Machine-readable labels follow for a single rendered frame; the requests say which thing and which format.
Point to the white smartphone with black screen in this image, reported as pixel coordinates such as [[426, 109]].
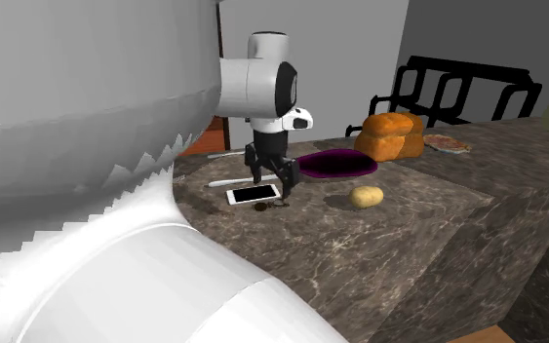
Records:
[[253, 194]]

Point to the long white pen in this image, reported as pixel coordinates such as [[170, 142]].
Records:
[[236, 181], [226, 154]]

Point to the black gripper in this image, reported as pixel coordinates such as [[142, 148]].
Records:
[[270, 141]]

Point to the purple shallow bowl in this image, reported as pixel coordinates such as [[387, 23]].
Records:
[[338, 164]]

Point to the black metal chair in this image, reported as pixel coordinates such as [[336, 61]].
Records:
[[469, 69]]

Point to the yellow potato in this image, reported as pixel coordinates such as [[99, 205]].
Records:
[[366, 197]]

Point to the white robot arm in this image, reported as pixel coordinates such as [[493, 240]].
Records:
[[112, 266]]

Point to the patterned flat plate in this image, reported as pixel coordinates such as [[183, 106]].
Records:
[[446, 143]]

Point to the orange-brown bread loaf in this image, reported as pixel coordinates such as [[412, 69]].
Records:
[[388, 137]]

